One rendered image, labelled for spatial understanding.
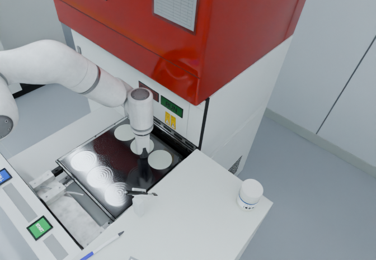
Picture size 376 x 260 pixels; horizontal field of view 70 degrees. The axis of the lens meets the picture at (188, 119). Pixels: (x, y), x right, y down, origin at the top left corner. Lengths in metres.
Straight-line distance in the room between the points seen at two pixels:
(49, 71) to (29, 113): 2.21
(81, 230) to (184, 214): 0.35
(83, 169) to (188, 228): 0.48
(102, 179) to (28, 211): 0.26
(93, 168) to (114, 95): 0.44
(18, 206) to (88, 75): 0.54
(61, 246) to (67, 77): 0.51
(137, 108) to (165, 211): 0.35
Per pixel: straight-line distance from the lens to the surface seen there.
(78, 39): 1.45
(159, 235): 0.91
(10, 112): 0.65
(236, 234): 0.94
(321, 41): 2.30
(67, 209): 1.10
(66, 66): 0.68
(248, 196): 0.91
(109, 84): 0.77
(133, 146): 1.19
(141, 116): 0.92
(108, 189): 1.08
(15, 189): 1.11
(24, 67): 0.68
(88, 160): 1.17
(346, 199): 2.50
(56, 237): 0.97
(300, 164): 2.52
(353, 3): 2.19
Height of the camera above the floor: 1.81
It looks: 45 degrees down
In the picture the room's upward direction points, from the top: 6 degrees clockwise
